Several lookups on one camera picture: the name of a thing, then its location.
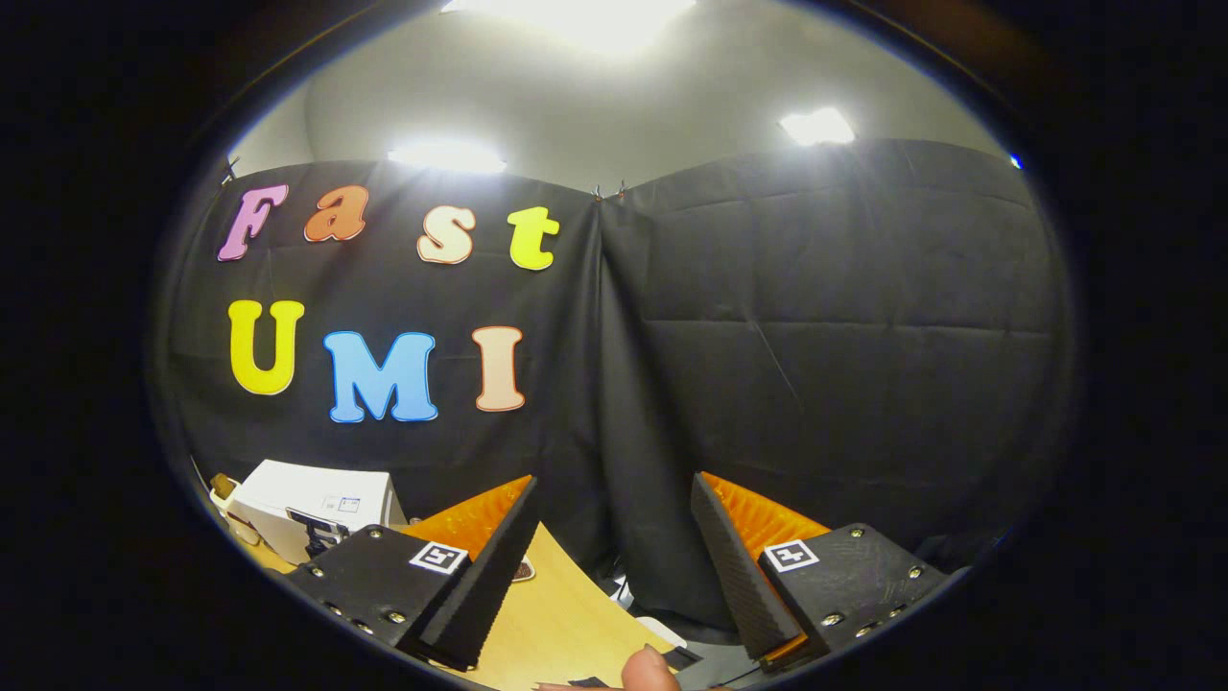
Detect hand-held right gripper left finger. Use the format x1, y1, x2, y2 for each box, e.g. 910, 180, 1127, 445
285, 474, 541, 673

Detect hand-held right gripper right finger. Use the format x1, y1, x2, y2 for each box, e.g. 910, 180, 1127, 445
690, 470, 973, 671

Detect white microwave oven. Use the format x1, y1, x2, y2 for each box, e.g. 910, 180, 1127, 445
230, 459, 410, 565

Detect black backdrop cloth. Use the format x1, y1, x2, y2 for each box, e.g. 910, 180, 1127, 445
153, 139, 1072, 634

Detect white toaster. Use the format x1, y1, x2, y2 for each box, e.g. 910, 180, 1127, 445
208, 473, 260, 546

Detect long ceiling light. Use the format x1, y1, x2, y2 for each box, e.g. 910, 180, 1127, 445
388, 141, 508, 175

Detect small ceiling light panel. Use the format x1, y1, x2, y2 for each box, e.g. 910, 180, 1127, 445
778, 107, 857, 148

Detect large ceiling light panel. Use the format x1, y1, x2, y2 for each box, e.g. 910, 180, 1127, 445
439, 0, 698, 51

